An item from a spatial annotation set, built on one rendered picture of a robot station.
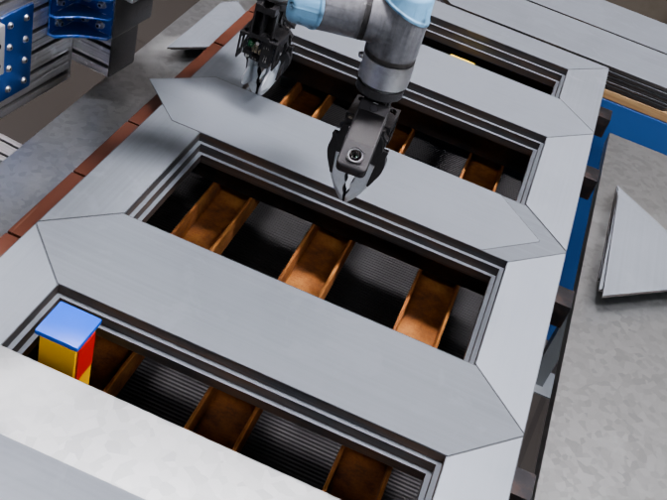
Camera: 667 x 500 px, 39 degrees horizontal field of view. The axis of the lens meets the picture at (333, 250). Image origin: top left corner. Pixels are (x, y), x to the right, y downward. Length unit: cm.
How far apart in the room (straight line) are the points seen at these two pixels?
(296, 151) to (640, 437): 73
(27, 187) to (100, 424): 89
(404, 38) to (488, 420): 53
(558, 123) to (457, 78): 23
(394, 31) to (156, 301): 49
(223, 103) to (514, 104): 63
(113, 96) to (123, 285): 77
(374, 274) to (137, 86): 64
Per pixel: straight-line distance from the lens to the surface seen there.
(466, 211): 165
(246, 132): 167
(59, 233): 140
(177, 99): 171
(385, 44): 132
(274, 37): 167
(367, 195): 160
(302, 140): 169
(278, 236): 196
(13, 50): 186
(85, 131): 192
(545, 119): 202
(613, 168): 220
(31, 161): 183
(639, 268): 186
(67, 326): 124
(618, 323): 177
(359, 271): 194
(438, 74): 203
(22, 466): 87
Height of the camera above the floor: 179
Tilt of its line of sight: 39 degrees down
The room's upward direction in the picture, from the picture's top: 18 degrees clockwise
